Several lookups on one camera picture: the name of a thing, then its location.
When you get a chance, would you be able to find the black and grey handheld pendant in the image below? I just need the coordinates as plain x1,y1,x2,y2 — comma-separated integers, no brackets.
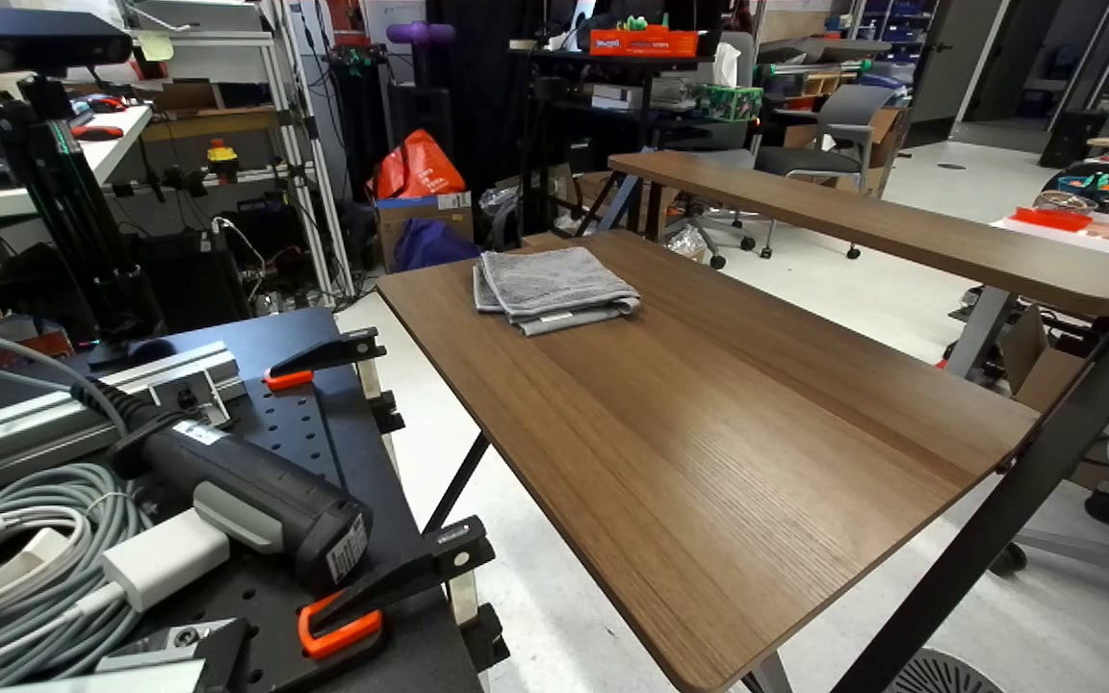
73,379,374,594

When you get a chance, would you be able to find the purple bag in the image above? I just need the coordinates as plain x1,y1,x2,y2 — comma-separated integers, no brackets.
393,218,482,273

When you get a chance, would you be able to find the grey folded towel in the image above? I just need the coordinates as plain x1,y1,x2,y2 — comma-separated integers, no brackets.
473,246,642,337

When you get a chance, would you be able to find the floor fan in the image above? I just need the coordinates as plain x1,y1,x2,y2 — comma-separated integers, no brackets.
886,648,1009,693

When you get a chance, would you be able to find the orange plastic bag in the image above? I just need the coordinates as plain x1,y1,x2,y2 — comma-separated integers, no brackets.
368,129,468,201

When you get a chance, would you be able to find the black desk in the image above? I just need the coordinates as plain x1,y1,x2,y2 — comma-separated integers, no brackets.
513,46,711,238

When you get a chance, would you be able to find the black and orange clamp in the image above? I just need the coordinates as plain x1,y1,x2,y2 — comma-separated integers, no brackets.
297,515,498,662
263,327,389,392

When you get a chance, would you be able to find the camera on tripod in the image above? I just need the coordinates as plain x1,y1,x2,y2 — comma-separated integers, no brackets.
0,4,167,365

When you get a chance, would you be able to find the open cardboard box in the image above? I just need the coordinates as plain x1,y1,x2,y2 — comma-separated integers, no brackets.
999,306,1109,493

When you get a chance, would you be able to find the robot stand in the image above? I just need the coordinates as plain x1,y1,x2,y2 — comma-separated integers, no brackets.
0,307,512,693

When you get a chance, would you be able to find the coil of grey cable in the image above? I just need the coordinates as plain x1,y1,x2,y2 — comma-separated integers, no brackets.
0,463,157,691

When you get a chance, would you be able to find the white metal shelf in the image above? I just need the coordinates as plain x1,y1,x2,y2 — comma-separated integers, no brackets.
119,0,356,301

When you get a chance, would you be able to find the purple dumbbell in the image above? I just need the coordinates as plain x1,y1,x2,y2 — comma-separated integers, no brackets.
385,21,457,46

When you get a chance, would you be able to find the aluminium rail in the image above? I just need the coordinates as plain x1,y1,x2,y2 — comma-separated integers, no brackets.
0,340,247,508

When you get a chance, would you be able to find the red and yellow stop button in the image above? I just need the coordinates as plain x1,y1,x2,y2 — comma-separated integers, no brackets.
205,139,241,185

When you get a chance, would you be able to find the white power adapter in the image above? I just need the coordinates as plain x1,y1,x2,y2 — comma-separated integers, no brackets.
100,508,231,613

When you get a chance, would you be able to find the green tissue box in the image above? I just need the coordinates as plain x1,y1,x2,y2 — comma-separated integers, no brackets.
698,85,765,123

